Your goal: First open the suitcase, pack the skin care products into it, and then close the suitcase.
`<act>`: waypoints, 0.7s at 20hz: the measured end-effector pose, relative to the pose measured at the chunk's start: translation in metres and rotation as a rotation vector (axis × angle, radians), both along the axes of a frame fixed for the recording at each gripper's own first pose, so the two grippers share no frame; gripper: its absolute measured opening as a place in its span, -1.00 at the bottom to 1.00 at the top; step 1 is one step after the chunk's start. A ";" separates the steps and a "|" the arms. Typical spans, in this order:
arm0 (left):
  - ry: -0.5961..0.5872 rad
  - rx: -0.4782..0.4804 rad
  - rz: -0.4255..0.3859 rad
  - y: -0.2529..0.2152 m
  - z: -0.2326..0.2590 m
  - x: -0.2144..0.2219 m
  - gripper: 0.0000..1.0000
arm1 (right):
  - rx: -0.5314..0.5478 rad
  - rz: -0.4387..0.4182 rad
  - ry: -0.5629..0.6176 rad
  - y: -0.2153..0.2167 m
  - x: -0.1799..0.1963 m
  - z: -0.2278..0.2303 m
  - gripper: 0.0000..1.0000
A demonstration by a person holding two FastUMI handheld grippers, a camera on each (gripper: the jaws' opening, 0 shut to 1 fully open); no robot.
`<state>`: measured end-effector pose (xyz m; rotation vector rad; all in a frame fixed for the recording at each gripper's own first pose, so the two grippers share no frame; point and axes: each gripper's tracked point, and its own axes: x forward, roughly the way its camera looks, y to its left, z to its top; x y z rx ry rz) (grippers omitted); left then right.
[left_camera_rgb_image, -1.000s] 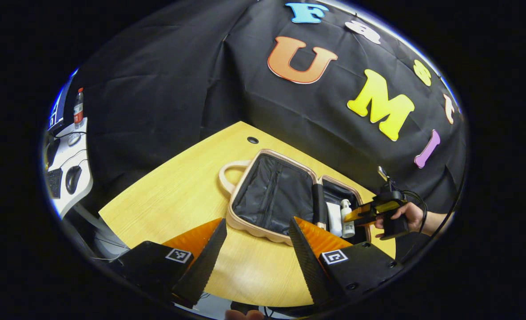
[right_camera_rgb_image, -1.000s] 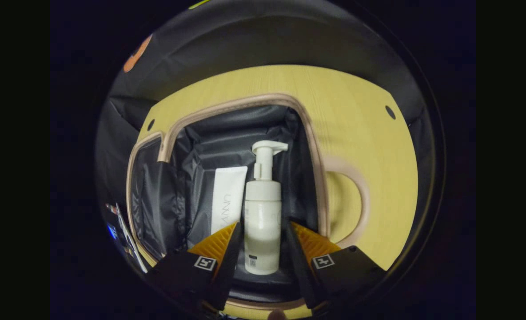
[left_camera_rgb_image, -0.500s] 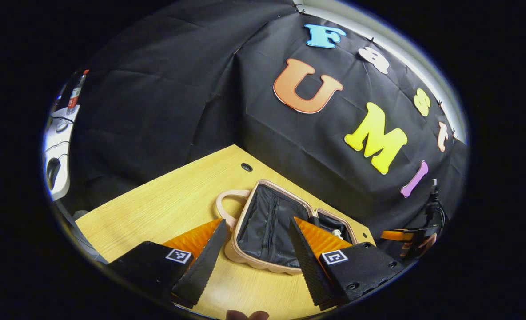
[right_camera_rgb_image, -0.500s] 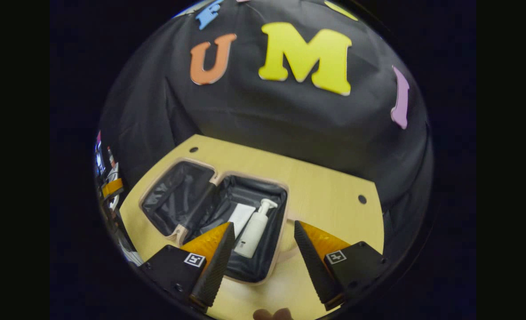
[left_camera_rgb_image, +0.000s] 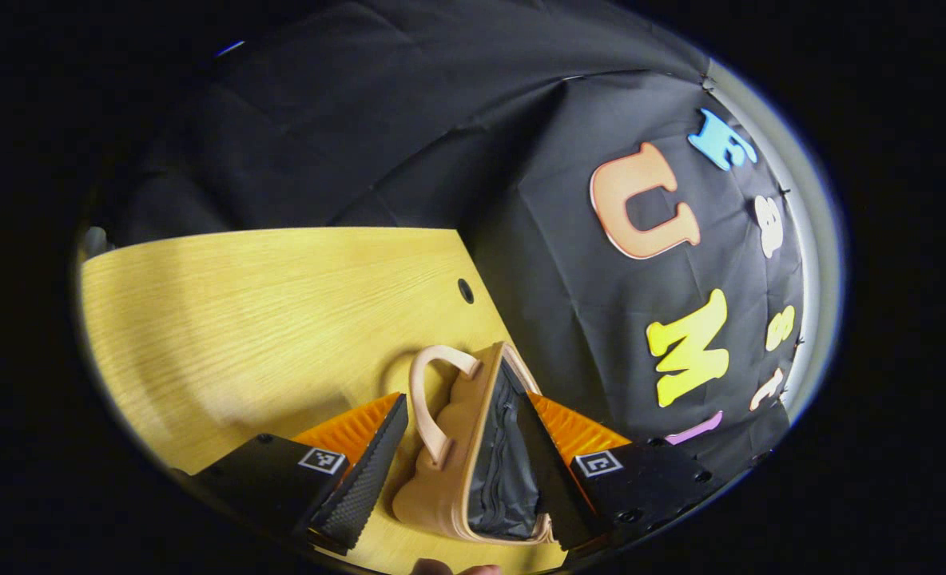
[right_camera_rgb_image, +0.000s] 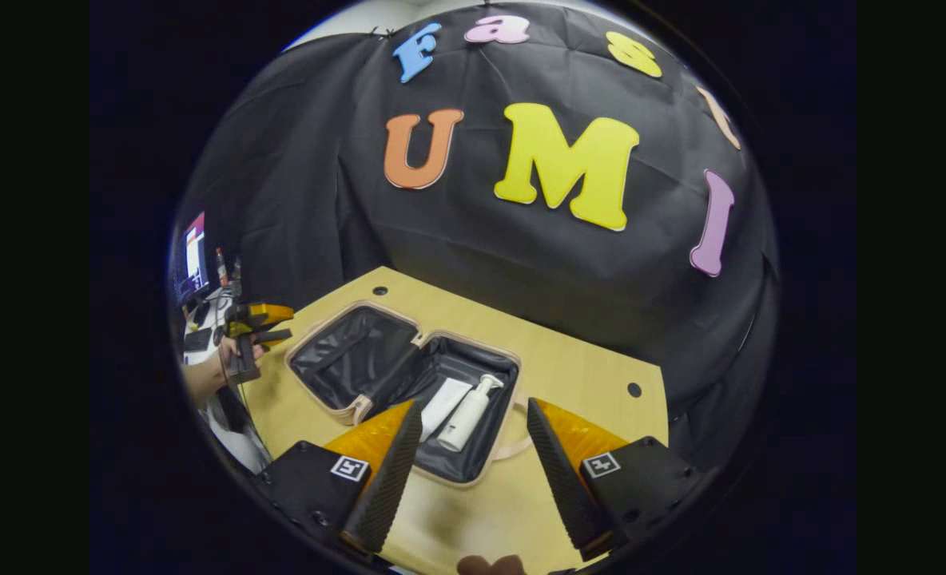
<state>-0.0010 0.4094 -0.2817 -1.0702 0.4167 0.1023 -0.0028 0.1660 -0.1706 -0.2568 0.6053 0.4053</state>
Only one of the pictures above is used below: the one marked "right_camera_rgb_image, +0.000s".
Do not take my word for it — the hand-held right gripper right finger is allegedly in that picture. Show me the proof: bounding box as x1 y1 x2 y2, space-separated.
527 397 713 561

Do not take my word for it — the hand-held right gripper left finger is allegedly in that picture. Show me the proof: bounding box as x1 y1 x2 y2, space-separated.
256 398 424 558

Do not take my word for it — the beige suitcase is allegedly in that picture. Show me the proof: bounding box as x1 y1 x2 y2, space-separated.
285 300 534 486

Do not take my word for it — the white squeeze tube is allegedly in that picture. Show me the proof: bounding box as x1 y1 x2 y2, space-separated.
419 377 474 442

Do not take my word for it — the white pump bottle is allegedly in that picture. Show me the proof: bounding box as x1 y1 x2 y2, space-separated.
437 373 504 453

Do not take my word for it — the white side desk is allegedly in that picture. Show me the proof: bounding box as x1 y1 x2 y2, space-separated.
181 284 274 472

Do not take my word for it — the computer monitor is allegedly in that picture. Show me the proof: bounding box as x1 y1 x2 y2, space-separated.
172 210 210 308

